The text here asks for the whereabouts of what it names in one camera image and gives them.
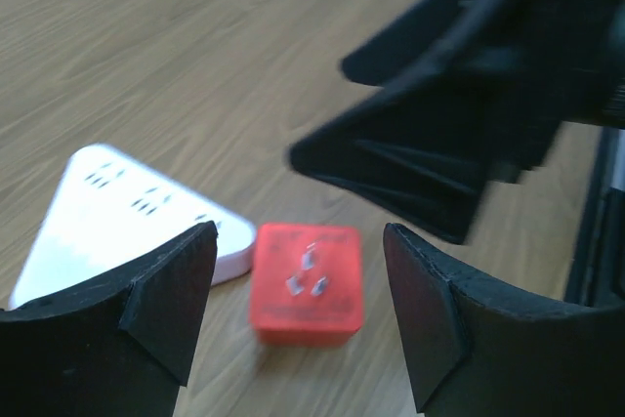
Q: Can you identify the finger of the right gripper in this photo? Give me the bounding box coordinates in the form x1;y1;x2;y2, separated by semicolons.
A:
288;69;563;244
339;0;625;96

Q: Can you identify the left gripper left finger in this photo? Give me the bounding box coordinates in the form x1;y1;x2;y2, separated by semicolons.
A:
1;222;218;416

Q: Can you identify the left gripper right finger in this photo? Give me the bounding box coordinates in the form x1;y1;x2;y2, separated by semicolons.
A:
383;224;624;416

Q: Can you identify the red cube socket adapter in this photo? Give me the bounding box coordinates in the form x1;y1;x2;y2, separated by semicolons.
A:
249;223;364;348

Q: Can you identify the white triangular power strip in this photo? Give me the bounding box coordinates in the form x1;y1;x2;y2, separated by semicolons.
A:
9;144;256;309

